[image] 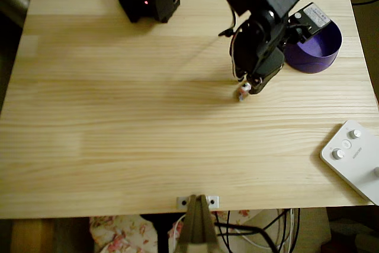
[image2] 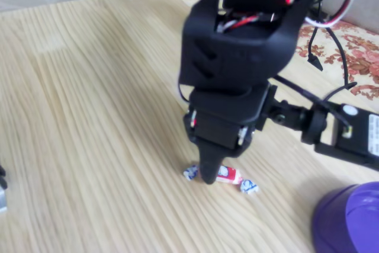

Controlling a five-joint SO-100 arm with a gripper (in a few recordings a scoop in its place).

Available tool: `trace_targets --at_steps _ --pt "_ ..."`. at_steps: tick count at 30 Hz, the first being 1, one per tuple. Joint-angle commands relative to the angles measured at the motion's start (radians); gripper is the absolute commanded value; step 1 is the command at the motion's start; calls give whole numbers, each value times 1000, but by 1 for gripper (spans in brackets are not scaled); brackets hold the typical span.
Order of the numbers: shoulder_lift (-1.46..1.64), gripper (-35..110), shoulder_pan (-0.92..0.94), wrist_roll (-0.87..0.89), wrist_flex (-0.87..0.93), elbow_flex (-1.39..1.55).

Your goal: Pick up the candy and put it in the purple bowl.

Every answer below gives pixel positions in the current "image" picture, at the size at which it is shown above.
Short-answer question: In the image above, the purple bowl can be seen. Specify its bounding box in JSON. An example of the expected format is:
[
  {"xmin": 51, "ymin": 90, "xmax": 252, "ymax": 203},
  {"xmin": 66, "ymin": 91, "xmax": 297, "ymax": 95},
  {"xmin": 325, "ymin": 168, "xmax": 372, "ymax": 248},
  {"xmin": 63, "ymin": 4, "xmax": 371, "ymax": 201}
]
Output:
[{"xmin": 284, "ymin": 20, "xmax": 343, "ymax": 74}]

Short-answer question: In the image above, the white device with knobs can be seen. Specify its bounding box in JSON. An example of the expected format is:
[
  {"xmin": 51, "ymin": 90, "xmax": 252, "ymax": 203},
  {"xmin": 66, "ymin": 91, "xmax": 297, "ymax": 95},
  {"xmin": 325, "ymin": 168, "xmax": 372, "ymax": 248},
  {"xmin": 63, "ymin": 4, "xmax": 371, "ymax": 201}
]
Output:
[{"xmin": 319, "ymin": 119, "xmax": 379, "ymax": 206}]

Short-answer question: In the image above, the floral pink cloth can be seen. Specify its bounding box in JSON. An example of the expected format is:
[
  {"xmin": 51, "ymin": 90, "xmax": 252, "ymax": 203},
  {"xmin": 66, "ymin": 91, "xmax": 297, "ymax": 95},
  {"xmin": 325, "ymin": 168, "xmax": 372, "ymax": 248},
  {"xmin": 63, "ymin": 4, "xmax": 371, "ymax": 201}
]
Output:
[{"xmin": 89, "ymin": 210, "xmax": 186, "ymax": 253}]

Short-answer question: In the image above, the wooden table leg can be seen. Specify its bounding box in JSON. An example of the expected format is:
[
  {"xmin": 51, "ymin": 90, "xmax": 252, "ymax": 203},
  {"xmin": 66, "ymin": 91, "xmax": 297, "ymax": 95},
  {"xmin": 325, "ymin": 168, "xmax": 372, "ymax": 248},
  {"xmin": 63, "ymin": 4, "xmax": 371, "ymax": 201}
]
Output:
[{"xmin": 11, "ymin": 219, "xmax": 54, "ymax": 253}]

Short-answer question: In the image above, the white red servo cable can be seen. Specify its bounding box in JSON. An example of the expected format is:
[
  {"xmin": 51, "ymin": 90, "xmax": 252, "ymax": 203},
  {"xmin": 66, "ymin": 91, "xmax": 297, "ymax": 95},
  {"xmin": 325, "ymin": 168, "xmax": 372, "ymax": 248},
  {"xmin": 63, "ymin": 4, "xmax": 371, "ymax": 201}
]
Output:
[{"xmin": 229, "ymin": 27, "xmax": 246, "ymax": 81}]

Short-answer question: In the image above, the white mounting bracket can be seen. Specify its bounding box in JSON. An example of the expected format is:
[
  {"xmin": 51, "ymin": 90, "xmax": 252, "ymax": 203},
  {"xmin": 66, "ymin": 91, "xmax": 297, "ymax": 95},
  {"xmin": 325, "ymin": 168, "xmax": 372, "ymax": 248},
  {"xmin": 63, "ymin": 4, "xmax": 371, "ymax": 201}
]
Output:
[{"xmin": 176, "ymin": 195, "xmax": 220, "ymax": 209}]

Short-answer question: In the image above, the olive camera stand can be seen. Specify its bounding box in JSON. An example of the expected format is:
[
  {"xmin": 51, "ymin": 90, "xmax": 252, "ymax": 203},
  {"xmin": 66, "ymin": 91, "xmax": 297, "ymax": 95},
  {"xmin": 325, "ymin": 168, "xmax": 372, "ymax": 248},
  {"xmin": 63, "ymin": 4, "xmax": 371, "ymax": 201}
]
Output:
[{"xmin": 176, "ymin": 194, "xmax": 219, "ymax": 245}]

